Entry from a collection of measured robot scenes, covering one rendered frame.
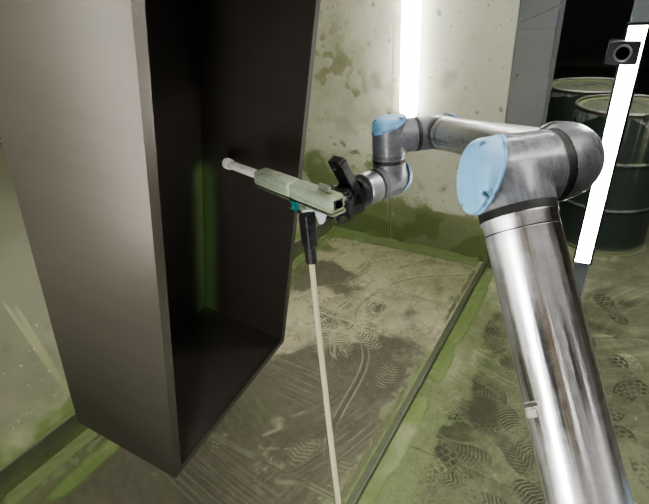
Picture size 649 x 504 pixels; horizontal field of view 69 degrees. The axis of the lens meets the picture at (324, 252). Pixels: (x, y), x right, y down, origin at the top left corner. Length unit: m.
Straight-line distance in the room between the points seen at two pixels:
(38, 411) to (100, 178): 1.40
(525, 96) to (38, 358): 2.52
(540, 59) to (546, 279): 2.04
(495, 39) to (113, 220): 2.19
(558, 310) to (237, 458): 1.49
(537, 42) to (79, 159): 2.22
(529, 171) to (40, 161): 0.84
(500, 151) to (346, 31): 2.34
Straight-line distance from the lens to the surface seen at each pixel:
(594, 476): 0.78
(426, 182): 2.99
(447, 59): 2.79
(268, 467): 1.93
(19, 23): 0.93
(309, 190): 1.08
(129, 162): 0.84
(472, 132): 1.11
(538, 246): 0.73
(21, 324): 2.20
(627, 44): 1.80
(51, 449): 2.23
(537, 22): 2.68
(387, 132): 1.27
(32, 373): 2.18
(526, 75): 2.71
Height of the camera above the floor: 1.57
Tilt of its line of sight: 29 degrees down
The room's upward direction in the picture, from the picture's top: 4 degrees counter-clockwise
